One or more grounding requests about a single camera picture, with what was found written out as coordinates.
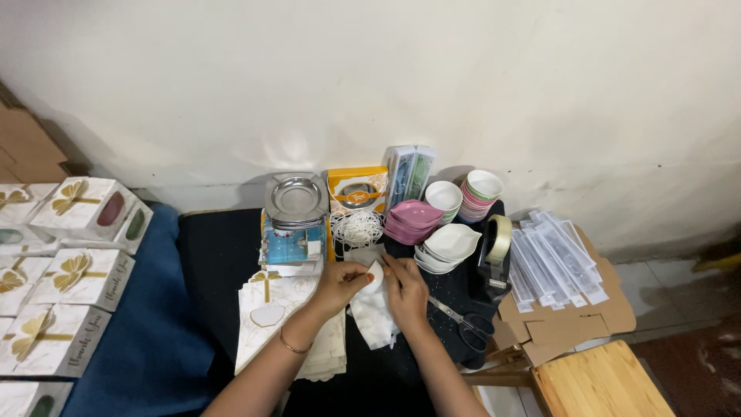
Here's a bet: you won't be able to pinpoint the blue cloth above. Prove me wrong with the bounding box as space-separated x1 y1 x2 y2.
60 203 216 417

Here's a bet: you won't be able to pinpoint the thin gold bangle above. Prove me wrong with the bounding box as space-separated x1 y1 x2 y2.
279 327 314 355

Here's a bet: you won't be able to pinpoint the stack of white leaf dishes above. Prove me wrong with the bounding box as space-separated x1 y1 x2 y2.
413 224 482 275

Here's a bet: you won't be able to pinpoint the black handled scissors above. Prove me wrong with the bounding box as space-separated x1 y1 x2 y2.
427 295 495 354

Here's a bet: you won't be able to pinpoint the white tissue paper sheet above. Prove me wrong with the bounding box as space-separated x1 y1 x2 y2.
346 284 401 351

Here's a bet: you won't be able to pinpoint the pile of clear plastic packets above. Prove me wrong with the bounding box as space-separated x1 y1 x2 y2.
508 209 610 314

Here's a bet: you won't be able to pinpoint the bundle of white string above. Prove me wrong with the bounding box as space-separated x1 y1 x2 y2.
330 210 386 250

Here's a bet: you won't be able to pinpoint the grey paper sheet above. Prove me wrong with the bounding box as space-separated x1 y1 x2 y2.
344 243 387 268

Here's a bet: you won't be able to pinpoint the stack of pink green bowls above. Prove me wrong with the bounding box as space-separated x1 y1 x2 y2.
457 170 505 224

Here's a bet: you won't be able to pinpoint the stack of pink leaf dishes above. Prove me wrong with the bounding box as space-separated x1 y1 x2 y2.
382 200 445 246

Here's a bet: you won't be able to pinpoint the clear tape roll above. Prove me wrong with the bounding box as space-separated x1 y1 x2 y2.
484 215 514 266

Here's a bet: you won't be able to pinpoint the flat brown cardboard blank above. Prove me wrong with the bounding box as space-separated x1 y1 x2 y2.
492 225 637 367

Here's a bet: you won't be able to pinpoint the person's right hand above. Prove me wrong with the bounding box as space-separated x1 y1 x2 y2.
381 253 433 339

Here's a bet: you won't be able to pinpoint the clear box with green cutlery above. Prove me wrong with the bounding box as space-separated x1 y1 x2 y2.
408 145 436 202

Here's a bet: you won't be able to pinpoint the pile of unfolded box blanks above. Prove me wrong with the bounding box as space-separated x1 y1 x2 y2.
234 269 348 383

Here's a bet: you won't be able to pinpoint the wooden stool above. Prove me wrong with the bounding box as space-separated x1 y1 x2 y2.
462 339 676 417

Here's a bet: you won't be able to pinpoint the stack of steel plates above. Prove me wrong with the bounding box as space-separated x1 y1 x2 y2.
264 171 330 228

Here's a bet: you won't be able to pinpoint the clear box with blue cutlery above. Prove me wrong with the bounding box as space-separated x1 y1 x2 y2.
386 145 418 210

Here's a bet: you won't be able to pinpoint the black table cloth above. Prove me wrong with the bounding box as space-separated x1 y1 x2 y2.
176 200 506 417

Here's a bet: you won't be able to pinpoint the black tape dispenser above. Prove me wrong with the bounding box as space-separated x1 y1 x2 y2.
470 217 514 303

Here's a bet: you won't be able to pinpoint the stack of white round bowls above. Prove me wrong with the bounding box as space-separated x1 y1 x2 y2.
424 181 463 225

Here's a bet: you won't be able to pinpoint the stack of white gift boxes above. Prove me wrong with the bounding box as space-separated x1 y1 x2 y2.
0 176 155 417

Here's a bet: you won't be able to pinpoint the brown cardboard carton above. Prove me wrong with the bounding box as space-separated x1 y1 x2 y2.
0 81 89 185

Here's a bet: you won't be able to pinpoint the orange window box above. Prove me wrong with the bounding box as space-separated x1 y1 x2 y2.
327 166 390 217

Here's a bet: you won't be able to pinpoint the small white ceramic dish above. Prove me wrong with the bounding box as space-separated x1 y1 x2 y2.
365 259 386 294

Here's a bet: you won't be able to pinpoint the person's left hand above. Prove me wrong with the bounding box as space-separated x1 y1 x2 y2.
299 261 377 330

